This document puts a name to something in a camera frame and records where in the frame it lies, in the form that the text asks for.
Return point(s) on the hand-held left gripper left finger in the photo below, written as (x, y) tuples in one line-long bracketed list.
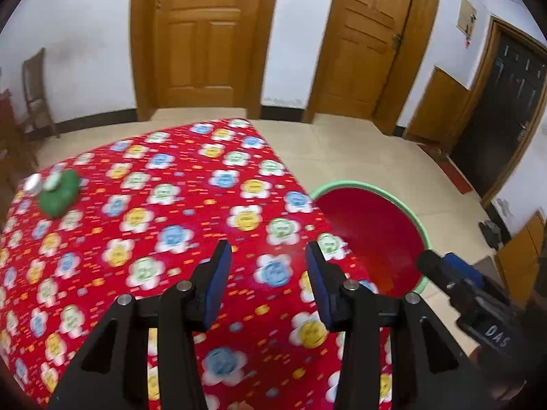
[(216, 286)]

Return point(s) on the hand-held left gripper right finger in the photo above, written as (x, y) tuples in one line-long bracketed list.
[(319, 290)]

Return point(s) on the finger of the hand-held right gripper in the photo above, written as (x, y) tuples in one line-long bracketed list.
[(463, 267), (442, 273)]

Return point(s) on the red basin with green rim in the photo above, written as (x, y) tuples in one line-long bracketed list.
[(367, 230)]

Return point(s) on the dark shoe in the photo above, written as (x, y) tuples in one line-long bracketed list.
[(490, 234)]

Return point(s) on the red doormat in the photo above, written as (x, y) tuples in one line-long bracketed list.
[(448, 168)]

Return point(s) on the red floral tablecloth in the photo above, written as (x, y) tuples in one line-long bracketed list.
[(171, 188)]

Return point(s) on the green jar with white cap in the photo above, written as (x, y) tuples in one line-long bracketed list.
[(60, 198)]

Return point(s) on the white bottle cap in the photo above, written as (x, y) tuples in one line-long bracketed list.
[(33, 184)]

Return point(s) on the wooden door with latch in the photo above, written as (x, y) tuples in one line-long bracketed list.
[(367, 38)]

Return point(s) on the wooden furniture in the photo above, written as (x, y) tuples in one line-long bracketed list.
[(10, 145)]

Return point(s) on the panelled wooden door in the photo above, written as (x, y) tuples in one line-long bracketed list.
[(205, 34)]

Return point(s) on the wooden chair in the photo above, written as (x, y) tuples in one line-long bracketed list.
[(38, 98)]

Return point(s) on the dark door with wooden frame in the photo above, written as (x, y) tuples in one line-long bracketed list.
[(504, 115)]

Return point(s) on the wooden wall cabinet panel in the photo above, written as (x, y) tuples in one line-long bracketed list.
[(438, 106)]

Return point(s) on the beige wall electrical box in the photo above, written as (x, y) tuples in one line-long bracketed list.
[(466, 15)]

